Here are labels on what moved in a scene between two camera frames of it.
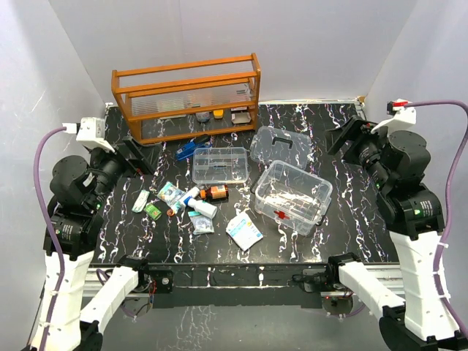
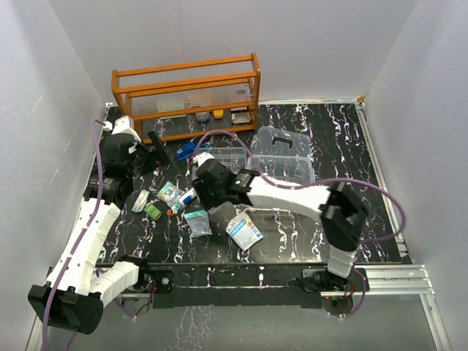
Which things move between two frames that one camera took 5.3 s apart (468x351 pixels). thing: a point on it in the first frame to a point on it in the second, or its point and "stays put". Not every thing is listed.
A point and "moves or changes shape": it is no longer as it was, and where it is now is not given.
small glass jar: (203, 117) stays put
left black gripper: (140, 157) to (160, 152)
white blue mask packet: (243, 231) stays put
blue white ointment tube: (184, 199) stays put
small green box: (153, 211) stays put
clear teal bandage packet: (171, 194) stays put
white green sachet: (141, 201) stays put
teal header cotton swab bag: (201, 223) moves or changes shape
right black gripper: (335, 137) to (202, 187)
